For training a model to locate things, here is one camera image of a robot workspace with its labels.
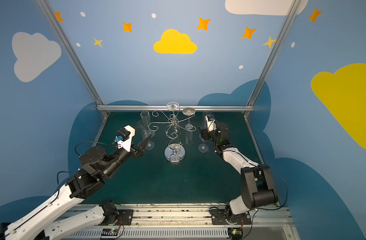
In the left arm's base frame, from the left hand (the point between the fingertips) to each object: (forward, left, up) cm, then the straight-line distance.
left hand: (141, 129), depth 59 cm
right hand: (+22, -31, -21) cm, 44 cm away
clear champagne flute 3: (+17, -30, -41) cm, 54 cm away
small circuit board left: (-31, +19, -44) cm, 57 cm away
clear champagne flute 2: (+20, -20, -9) cm, 29 cm away
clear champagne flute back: (+24, -11, -9) cm, 28 cm away
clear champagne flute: (+28, +8, -25) cm, 38 cm away
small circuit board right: (-30, -44, -44) cm, 69 cm away
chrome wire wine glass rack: (+12, -11, -40) cm, 43 cm away
